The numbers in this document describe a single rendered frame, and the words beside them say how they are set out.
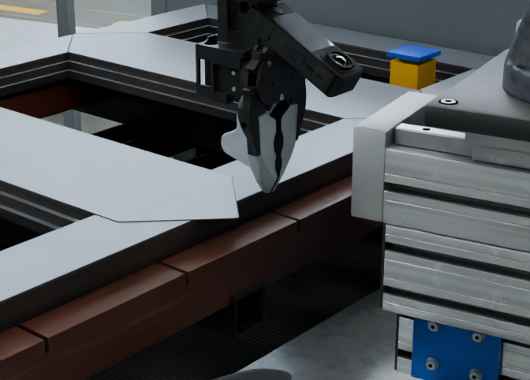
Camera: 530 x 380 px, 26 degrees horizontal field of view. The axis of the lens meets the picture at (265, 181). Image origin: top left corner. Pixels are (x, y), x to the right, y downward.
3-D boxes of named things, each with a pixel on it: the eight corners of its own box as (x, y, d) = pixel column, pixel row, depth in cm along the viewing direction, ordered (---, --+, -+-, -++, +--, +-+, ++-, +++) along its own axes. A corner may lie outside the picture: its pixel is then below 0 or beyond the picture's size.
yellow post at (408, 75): (386, 178, 182) (390, 60, 175) (403, 169, 185) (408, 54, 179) (412, 185, 179) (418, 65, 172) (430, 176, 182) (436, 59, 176)
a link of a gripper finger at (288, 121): (252, 173, 121) (251, 89, 118) (296, 185, 118) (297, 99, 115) (233, 181, 119) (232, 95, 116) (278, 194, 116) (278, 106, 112)
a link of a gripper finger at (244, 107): (266, 145, 115) (265, 61, 112) (279, 148, 114) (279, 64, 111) (235, 157, 112) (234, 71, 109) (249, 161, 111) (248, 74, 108)
